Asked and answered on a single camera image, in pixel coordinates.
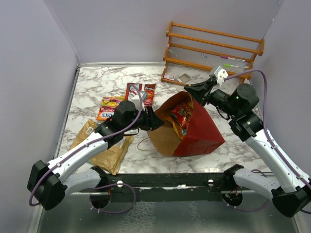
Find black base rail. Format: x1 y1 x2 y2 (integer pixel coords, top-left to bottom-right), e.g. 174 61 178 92
79 172 243 203

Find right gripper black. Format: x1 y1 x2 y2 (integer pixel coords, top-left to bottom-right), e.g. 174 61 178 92
184 78 240 118

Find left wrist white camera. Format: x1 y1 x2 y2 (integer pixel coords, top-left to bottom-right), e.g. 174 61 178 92
129 92 148 111

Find wrist white camera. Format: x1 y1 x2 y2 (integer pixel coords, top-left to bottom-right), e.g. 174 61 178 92
209 66 228 87
129 92 148 111

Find orange Fox's candy bag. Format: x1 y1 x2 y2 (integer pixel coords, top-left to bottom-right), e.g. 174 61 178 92
97 96 125 121

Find red Doritos chip bag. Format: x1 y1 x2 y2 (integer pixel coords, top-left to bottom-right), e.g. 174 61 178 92
125 83 156 107

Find red snack packet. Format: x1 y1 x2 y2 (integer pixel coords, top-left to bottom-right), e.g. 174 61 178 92
170 102 192 130

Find open grey small box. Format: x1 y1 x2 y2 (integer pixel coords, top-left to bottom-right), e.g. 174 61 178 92
177 73 190 83

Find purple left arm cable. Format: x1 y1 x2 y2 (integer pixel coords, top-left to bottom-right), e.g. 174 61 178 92
28 84 144 207

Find red white small box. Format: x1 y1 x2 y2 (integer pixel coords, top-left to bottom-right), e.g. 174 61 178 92
163 73 175 81

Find orange yellow chip bag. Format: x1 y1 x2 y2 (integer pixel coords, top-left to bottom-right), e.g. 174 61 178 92
164 116 189 139

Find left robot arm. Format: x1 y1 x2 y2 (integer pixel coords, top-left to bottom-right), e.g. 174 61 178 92
27 100 164 210

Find orange wooden rack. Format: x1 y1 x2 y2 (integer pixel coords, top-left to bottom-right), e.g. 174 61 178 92
161 21 265 85

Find green marker pen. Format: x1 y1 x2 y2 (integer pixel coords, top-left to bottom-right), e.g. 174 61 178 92
224 64 249 68

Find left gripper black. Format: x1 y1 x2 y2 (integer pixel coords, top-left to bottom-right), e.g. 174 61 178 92
123 105 165 133

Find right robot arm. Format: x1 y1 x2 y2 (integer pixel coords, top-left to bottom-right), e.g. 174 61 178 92
184 80 311 217

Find pink marker pen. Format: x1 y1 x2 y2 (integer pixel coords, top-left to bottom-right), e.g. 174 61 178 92
221 56 246 62

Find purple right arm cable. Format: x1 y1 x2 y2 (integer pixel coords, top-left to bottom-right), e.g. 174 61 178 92
223 68 311 216

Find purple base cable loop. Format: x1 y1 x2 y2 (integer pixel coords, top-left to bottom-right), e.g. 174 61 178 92
88 183 137 215

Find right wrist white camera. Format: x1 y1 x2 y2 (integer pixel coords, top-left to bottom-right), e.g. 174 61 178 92
209 66 228 87

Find brown red paper bag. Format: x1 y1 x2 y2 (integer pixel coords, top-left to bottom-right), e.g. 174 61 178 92
147 91 225 157

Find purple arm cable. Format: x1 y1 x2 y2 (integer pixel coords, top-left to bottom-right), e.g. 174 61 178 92
223 68 311 216
28 84 144 207

